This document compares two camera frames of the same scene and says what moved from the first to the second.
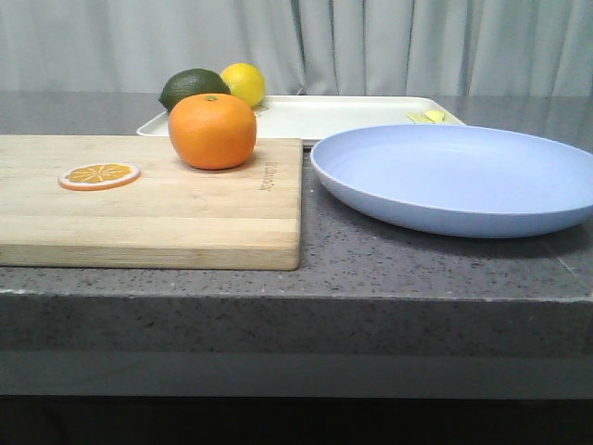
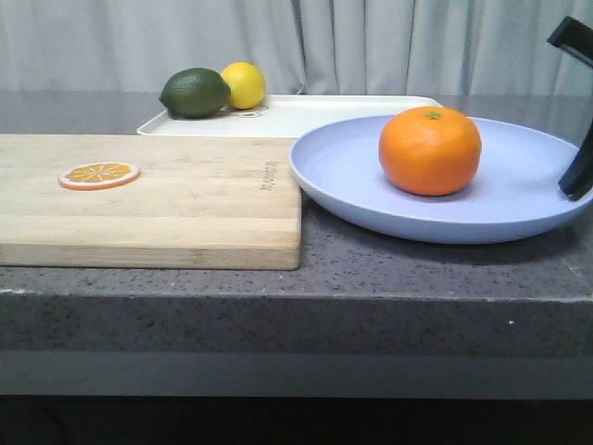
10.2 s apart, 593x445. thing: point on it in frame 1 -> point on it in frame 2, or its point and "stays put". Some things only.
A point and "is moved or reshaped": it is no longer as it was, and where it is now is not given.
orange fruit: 212,132 -> 430,150
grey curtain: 523,47 stays put
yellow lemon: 246,82 stays put
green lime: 191,82 stays put
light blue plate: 457,181 is moved or reshaped
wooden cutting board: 174,216 stays put
